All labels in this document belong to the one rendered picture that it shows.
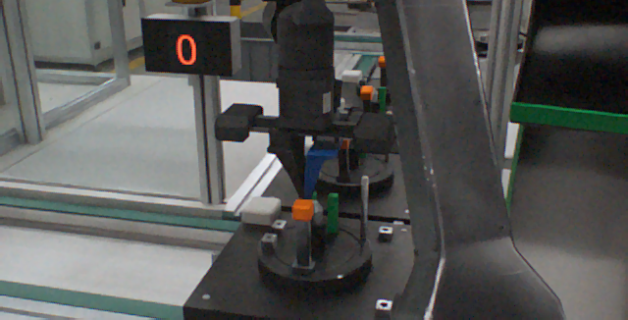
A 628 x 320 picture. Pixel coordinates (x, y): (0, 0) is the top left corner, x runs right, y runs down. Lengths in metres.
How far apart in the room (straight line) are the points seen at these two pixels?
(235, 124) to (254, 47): 2.04
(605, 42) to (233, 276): 0.48
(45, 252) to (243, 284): 0.34
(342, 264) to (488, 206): 0.43
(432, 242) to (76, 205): 0.78
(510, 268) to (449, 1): 0.14
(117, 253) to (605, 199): 0.63
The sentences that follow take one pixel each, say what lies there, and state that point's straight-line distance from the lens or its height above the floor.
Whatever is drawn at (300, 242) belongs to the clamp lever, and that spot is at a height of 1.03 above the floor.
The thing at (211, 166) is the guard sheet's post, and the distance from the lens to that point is 0.91.
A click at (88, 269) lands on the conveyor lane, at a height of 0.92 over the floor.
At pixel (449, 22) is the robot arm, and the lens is 0.33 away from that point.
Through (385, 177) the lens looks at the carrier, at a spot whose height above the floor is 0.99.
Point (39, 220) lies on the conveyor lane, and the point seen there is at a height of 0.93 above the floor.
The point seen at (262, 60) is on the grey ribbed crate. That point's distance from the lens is 2.68.
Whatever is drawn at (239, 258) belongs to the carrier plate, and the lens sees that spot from 0.78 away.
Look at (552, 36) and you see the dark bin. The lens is 0.70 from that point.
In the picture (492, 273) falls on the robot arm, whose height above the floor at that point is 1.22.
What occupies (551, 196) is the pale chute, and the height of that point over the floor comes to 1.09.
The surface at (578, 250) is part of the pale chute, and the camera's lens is 0.69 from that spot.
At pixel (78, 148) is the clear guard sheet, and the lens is 1.02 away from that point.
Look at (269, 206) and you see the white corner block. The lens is 0.85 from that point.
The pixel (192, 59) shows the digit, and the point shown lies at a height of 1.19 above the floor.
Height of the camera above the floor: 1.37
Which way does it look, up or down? 21 degrees down
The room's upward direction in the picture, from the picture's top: straight up
